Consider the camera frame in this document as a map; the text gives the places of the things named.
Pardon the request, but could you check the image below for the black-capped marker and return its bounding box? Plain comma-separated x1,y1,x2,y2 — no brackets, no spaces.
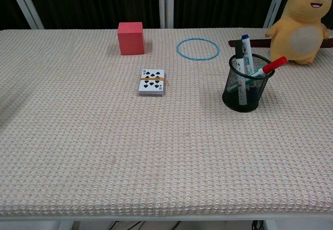
235,40,248,106

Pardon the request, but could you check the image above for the yellow plush toy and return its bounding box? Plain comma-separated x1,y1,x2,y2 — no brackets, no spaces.
265,0,333,66

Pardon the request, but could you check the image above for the red cube block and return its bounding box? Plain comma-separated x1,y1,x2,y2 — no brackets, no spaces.
117,21,145,56

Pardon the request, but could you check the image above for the tan rubber band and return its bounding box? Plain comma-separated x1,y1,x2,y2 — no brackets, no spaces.
139,76,170,87

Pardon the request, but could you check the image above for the red-capped marker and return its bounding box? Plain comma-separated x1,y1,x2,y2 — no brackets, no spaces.
227,56,288,92

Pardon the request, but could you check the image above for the dark brown wooden stick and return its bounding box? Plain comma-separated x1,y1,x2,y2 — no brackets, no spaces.
228,38,333,49

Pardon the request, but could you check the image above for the deck of playing cards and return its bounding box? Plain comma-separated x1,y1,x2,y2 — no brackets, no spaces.
138,69,167,97

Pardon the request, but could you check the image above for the black mesh pen holder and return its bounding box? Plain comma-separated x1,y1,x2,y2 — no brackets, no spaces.
222,53,276,113

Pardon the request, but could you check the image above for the white metal frame post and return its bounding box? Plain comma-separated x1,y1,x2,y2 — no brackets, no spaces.
5,0,45,30
263,0,290,29
158,0,174,29

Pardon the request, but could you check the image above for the blue ring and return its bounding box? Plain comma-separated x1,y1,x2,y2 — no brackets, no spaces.
176,38,221,60

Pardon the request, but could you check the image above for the woven beige tablecloth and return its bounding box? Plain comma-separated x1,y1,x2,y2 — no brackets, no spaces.
0,28,333,218

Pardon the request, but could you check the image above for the blue-capped marker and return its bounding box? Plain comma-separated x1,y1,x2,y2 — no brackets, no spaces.
240,34,259,101

